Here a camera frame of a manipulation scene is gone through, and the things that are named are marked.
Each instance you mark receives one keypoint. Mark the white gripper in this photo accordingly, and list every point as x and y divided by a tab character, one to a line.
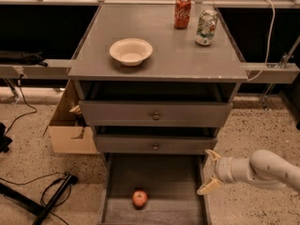
223	169

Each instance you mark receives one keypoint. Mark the red apple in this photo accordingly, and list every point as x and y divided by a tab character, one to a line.
139	198

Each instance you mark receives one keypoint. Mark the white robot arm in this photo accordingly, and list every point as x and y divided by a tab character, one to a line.
263	169

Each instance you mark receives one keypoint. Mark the grey bottom drawer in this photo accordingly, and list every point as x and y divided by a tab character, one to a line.
171	183

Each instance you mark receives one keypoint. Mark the grey drawer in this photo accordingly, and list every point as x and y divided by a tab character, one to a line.
153	144
171	183
155	114

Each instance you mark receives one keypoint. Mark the grey drawer cabinet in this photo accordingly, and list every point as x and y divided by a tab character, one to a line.
178	70

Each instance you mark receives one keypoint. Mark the grey middle drawer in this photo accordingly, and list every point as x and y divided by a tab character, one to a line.
153	144

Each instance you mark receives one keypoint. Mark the grey top drawer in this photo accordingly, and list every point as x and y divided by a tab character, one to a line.
155	114

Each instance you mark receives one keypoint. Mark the white green soda can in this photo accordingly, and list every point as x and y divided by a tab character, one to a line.
206	27

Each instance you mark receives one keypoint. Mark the white paper bowl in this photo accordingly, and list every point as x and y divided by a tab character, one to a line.
131	51

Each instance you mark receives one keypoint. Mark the cardboard box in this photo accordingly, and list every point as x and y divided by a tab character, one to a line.
68	132

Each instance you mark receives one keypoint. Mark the red cola can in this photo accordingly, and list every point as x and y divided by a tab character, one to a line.
182	13

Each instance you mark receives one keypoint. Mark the black object at left edge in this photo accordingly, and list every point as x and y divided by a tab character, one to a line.
5	141

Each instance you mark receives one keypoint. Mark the metal frame rail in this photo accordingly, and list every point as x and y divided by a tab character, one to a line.
56	70

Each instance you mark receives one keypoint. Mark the black bag on rail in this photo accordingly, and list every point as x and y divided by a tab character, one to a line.
22	58

